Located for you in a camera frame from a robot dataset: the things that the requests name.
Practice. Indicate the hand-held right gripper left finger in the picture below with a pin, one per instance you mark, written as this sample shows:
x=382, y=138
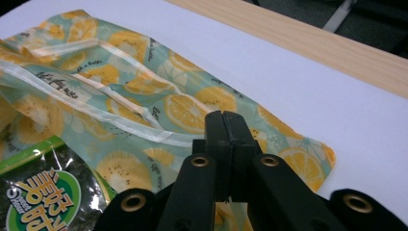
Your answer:
x=192, y=192

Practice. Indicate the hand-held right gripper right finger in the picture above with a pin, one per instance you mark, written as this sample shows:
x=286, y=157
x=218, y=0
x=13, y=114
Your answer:
x=272, y=192

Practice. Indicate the green seaweed snack packet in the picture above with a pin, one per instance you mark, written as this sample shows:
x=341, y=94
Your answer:
x=48, y=199

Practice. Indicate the white table leg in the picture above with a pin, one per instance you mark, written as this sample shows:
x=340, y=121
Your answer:
x=340, y=14

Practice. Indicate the orange slice print cloth bag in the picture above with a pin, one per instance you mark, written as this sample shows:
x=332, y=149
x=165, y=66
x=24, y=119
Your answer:
x=186, y=109

